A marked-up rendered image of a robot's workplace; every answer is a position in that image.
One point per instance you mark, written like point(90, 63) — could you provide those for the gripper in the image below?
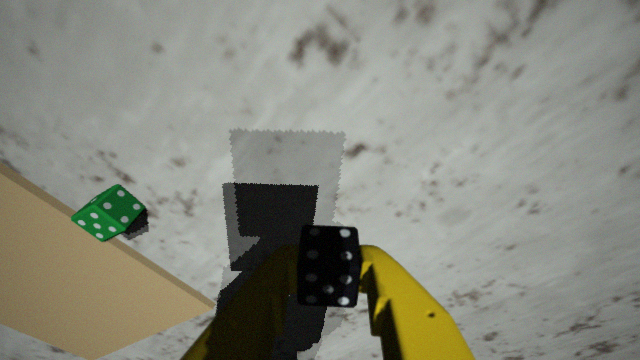
point(410, 322)

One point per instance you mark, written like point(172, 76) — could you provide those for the black die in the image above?
point(329, 266)

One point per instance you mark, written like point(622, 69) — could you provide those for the tan square mat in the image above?
point(63, 286)

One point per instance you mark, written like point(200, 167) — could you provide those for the green die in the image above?
point(109, 214)

